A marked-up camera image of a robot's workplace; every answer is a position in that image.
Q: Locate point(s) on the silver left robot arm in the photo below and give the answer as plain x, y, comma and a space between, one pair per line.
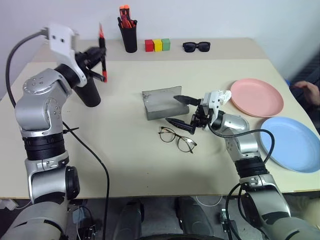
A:
37, 107

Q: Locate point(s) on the small black electronic module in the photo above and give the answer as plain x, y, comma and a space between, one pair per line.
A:
87, 232
227, 221

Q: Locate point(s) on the dark rounded shape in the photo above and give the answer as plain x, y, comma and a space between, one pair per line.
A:
192, 217
130, 220

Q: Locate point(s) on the green cube block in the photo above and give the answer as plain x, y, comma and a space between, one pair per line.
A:
166, 44

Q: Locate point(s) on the blue-grey small box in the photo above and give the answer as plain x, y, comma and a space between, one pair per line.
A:
79, 215

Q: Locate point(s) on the black cup holding markers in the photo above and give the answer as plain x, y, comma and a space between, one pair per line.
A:
130, 40

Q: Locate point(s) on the orange and black marker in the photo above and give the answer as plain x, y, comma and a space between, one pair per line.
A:
127, 13
101, 31
122, 13

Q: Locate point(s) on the bystander dark clothing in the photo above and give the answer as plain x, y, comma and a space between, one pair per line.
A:
300, 98

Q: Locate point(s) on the bystander bare hand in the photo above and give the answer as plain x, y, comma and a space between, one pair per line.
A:
310, 90

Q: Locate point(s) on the pink plate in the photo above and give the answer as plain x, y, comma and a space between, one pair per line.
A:
256, 97

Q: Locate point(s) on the black sunglasses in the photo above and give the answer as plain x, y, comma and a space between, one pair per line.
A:
190, 47

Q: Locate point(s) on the white crumpled tissue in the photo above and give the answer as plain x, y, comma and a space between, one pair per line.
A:
225, 96

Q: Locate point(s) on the white power adapter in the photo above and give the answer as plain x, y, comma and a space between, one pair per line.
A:
6, 204

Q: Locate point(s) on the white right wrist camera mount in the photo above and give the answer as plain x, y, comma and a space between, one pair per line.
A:
211, 100

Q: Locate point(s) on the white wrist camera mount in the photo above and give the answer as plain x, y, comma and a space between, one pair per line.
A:
58, 40
211, 100

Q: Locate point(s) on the blue plate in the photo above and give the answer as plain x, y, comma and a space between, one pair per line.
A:
292, 145

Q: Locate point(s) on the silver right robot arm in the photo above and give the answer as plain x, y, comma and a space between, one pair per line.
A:
246, 145

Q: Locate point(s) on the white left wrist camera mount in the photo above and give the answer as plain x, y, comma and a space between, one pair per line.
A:
58, 40

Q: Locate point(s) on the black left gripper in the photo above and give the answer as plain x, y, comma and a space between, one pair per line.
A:
83, 58

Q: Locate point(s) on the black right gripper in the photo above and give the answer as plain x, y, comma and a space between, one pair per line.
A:
200, 117

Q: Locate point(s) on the red cube block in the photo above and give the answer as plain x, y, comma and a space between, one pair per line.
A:
149, 45

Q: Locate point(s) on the empty black cup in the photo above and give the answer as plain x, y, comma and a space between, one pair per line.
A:
88, 95

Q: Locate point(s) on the yellow cube block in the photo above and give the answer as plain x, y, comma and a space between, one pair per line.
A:
157, 45

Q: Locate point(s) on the tortoiseshell round eyeglasses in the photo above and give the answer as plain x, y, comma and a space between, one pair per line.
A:
167, 135

